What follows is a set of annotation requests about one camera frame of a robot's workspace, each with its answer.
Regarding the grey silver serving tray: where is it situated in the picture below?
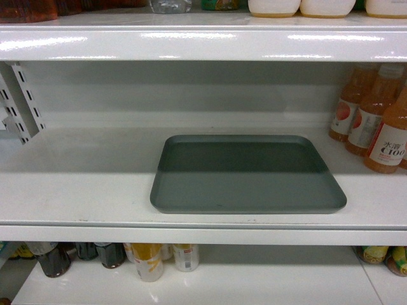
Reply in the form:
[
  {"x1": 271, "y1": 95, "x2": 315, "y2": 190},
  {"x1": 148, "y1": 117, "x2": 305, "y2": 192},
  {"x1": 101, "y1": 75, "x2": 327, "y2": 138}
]
[{"x1": 150, "y1": 135, "x2": 347, "y2": 214}]

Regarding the yellow white drink can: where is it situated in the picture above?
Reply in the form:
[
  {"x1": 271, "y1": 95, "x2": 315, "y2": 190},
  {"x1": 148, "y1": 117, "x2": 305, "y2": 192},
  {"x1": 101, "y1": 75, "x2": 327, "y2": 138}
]
[{"x1": 131, "y1": 243, "x2": 163, "y2": 282}]

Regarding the white upper store shelf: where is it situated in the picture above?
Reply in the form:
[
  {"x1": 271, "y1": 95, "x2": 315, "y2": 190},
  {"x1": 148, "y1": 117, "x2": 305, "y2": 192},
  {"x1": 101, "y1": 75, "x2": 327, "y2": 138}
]
[{"x1": 1, "y1": 8, "x2": 406, "y2": 62}]

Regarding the white store shelf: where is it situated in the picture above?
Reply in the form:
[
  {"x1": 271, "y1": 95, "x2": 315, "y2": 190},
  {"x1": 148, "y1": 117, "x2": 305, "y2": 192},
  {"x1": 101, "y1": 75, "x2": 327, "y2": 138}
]
[
  {"x1": 1, "y1": 127, "x2": 406, "y2": 245},
  {"x1": 1, "y1": 8, "x2": 406, "y2": 62}
]

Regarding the dark tea bottle right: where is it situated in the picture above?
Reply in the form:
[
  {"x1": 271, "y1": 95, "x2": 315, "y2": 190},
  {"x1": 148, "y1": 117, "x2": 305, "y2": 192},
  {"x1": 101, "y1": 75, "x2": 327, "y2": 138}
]
[{"x1": 95, "y1": 243, "x2": 125, "y2": 269}]

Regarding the dark tea bottle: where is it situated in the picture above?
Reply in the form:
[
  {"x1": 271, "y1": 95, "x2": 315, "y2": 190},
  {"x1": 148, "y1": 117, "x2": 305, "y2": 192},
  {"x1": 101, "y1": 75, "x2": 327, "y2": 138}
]
[
  {"x1": 95, "y1": 243, "x2": 125, "y2": 269},
  {"x1": 25, "y1": 241, "x2": 71, "y2": 278}
]

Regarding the white middle store shelf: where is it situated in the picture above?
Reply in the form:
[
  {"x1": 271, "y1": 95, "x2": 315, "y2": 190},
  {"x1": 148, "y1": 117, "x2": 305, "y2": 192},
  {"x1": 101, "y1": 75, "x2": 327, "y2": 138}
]
[{"x1": 1, "y1": 127, "x2": 406, "y2": 245}]

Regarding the white jug left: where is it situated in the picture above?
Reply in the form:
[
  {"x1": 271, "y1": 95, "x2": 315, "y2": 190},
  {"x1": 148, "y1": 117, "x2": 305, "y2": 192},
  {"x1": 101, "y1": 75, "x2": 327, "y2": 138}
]
[{"x1": 248, "y1": 0, "x2": 301, "y2": 18}]

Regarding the white jug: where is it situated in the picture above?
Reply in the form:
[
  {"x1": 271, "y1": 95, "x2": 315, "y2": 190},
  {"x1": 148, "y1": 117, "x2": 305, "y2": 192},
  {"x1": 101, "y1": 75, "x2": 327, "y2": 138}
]
[
  {"x1": 364, "y1": 0, "x2": 406, "y2": 19},
  {"x1": 248, "y1": 0, "x2": 301, "y2": 18},
  {"x1": 300, "y1": 0, "x2": 356, "y2": 18}
]

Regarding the orange juice bottle middle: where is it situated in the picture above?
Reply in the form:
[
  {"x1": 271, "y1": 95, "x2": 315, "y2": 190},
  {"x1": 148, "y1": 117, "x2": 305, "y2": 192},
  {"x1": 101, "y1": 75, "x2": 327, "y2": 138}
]
[{"x1": 345, "y1": 64, "x2": 404, "y2": 156}]

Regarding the orange juice bottle back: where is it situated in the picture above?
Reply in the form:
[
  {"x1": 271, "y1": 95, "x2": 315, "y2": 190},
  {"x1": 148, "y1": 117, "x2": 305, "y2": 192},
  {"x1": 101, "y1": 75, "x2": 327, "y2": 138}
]
[{"x1": 329, "y1": 63, "x2": 378, "y2": 142}]

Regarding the white jug middle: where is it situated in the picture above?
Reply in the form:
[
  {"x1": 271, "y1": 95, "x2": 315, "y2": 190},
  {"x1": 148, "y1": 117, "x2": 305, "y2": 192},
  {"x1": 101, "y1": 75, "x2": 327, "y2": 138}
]
[{"x1": 300, "y1": 0, "x2": 356, "y2": 18}]

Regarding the dark tea bottle left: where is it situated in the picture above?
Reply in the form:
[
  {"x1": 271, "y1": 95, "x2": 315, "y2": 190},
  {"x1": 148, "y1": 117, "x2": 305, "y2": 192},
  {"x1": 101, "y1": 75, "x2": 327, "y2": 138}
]
[{"x1": 25, "y1": 241, "x2": 71, "y2": 278}]

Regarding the orange juice bottle C100 front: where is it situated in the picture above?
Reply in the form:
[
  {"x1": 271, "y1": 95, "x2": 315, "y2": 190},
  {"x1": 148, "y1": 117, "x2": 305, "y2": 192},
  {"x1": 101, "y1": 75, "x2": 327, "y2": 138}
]
[{"x1": 364, "y1": 83, "x2": 406, "y2": 174}]

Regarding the white slotted shelf upright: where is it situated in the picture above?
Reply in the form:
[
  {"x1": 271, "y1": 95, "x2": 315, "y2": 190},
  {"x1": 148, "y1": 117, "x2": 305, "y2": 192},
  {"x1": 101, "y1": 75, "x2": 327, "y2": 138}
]
[{"x1": 1, "y1": 62, "x2": 46, "y2": 144}]

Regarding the yellow green drink bottle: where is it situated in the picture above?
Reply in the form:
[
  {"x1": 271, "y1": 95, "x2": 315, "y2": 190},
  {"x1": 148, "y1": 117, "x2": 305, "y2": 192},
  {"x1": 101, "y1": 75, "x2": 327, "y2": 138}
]
[{"x1": 385, "y1": 246, "x2": 406, "y2": 277}]

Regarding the white jug right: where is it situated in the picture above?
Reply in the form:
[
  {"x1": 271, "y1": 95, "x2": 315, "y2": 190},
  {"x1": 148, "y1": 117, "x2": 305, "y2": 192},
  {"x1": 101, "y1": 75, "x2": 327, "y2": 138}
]
[{"x1": 364, "y1": 0, "x2": 406, "y2": 19}]

